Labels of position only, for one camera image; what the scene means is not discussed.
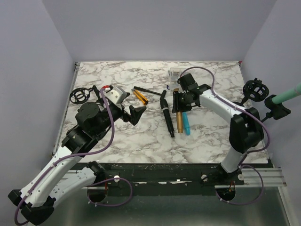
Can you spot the blue toy microphone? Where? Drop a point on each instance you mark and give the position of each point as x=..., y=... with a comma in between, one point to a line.
x=186, y=123

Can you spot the clear plastic screw box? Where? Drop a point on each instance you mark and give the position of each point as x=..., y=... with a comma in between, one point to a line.
x=174, y=73

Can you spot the black T-handle tool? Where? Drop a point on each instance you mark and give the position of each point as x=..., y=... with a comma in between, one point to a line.
x=162, y=94

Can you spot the black tripod shock-mount stand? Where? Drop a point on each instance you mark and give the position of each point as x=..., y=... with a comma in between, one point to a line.
x=81, y=95

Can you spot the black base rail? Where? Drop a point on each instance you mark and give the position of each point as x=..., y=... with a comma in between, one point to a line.
x=147, y=179

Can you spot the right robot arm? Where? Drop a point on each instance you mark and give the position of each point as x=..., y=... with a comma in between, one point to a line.
x=245, y=130

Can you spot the black clip stand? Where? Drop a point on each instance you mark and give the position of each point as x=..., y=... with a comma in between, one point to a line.
x=277, y=111

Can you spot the gold microphone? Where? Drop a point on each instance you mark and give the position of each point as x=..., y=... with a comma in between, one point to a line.
x=179, y=119

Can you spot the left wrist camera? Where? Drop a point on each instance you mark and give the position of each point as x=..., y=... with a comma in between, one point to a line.
x=114, y=94

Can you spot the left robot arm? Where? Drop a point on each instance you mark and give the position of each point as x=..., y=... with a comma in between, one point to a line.
x=37, y=201

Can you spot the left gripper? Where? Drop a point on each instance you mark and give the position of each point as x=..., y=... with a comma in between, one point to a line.
x=135, y=113

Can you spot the green microphone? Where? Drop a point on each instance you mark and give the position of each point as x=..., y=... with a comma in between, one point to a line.
x=287, y=95

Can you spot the black round-base shock-mount stand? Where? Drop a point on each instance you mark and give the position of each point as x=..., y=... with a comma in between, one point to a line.
x=254, y=90

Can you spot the yellow utility knife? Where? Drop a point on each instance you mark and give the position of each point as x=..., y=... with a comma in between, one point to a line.
x=140, y=96

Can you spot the black microphone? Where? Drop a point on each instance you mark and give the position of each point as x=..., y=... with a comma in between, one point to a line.
x=166, y=113

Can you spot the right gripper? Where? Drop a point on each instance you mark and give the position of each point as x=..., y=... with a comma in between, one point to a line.
x=177, y=104

